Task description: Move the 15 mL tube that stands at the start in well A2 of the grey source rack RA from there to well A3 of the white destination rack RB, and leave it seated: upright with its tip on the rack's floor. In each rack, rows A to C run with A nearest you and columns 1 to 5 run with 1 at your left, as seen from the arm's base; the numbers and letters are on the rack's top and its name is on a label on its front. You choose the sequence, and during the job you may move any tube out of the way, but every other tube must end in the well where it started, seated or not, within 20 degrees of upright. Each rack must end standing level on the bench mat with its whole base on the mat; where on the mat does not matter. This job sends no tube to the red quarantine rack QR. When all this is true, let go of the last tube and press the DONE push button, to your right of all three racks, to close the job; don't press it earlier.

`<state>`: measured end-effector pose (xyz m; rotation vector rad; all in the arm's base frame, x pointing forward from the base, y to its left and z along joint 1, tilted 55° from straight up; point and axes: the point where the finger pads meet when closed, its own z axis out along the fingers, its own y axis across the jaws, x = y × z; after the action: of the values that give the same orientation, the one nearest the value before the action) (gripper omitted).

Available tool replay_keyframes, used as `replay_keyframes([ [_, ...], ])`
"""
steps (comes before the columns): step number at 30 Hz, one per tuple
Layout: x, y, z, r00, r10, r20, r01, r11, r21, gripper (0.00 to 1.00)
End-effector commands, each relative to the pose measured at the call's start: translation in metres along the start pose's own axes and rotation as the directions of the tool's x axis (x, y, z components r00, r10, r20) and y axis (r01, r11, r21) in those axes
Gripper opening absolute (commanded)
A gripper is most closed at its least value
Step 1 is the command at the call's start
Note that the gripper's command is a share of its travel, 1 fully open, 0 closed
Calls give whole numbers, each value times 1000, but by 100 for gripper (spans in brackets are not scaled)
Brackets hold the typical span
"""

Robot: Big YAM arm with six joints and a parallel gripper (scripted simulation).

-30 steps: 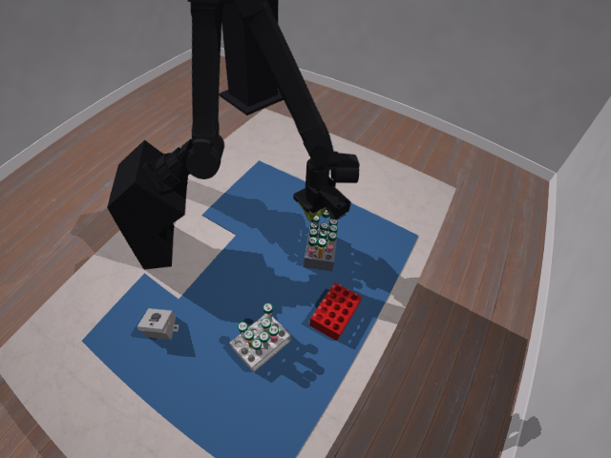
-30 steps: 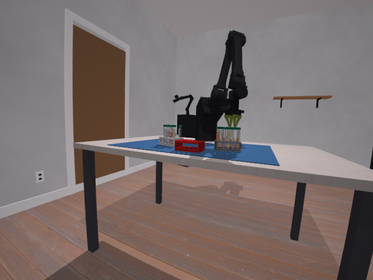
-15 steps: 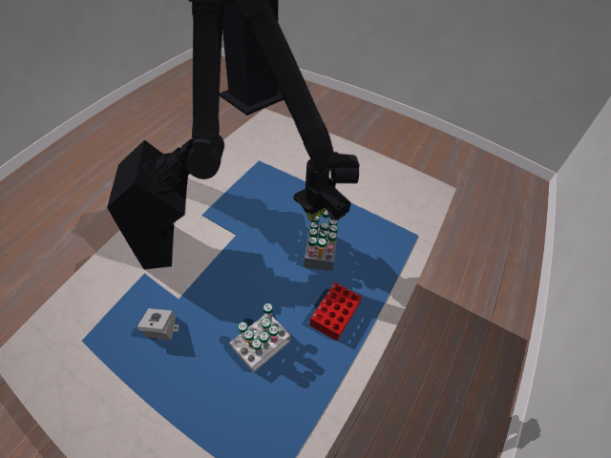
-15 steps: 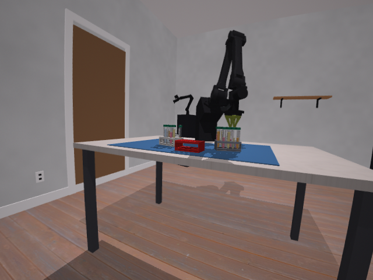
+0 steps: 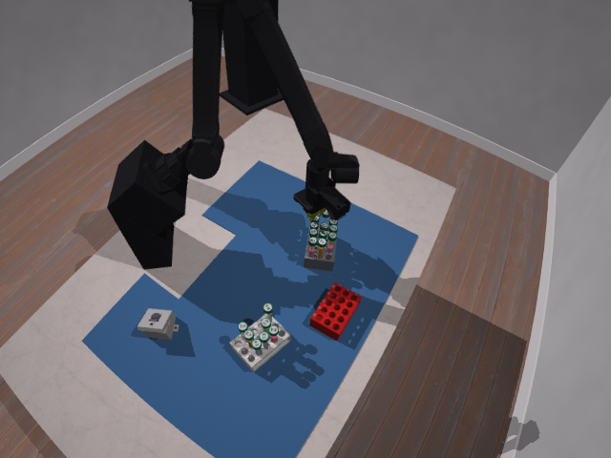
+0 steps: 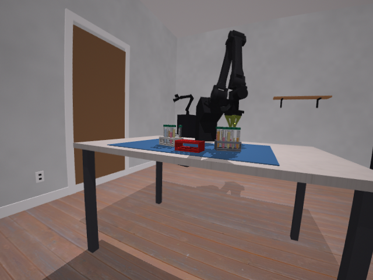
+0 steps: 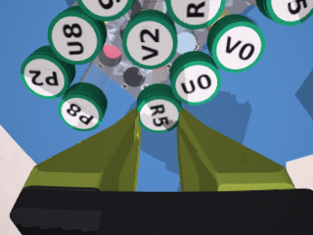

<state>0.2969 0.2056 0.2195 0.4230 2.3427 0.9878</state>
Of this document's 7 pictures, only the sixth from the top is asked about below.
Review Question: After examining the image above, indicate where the blue bench mat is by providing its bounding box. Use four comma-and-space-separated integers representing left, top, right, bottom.
108, 139, 280, 166

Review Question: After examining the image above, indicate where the red tube rack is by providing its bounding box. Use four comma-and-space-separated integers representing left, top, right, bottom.
175, 139, 205, 153

